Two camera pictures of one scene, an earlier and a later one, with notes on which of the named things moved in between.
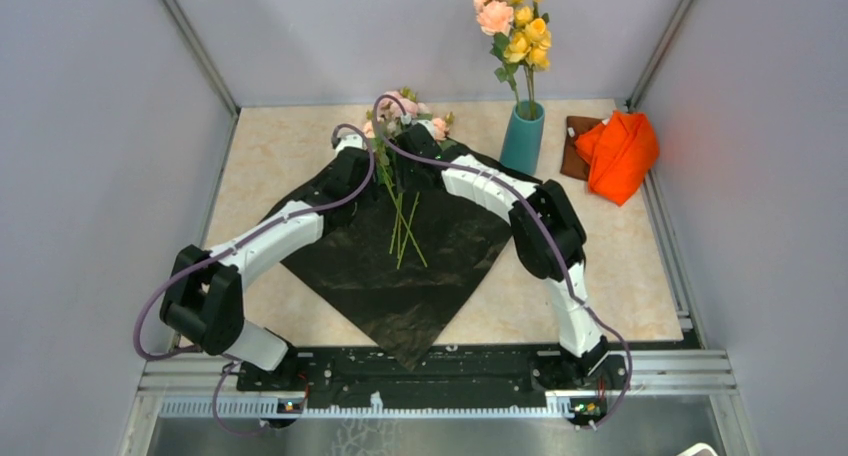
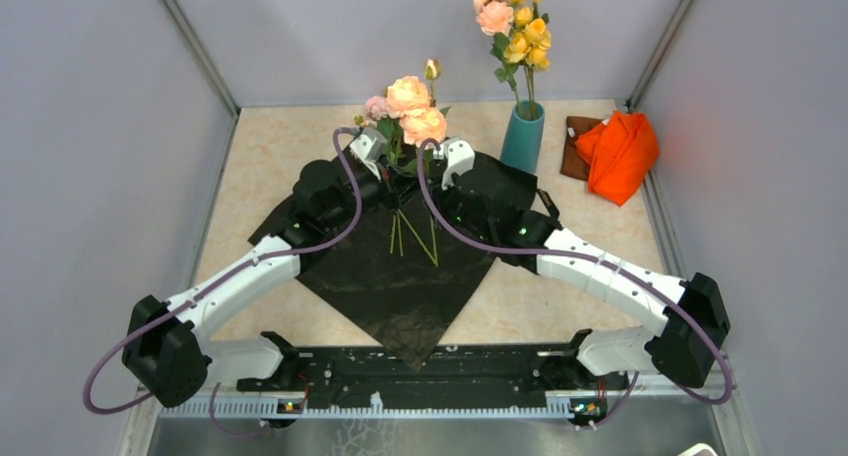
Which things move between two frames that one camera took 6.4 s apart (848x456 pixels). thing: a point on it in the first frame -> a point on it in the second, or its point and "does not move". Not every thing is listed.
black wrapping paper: x=404 y=264 does not move
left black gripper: x=330 y=167 -> x=388 y=199
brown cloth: x=573 y=165 does not move
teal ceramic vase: x=522 y=138 does not move
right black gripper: x=401 y=174 -> x=441 y=197
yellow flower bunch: x=532 y=37 does not move
